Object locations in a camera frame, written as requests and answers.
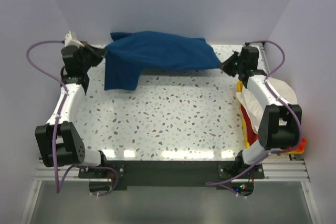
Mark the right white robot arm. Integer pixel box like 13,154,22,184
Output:
220,43,303,178

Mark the yellow plastic bin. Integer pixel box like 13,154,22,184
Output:
236,78,297,148

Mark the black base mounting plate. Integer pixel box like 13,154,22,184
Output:
78,161,265,194

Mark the red t shirt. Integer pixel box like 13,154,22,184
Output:
240,105,258,148

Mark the white t shirt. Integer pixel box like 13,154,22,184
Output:
235,78,299,133

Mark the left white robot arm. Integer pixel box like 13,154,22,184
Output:
35,43,109,178

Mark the blue t shirt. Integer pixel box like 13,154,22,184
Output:
104,31,221,91

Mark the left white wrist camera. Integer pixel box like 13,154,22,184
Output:
64,31,84,48

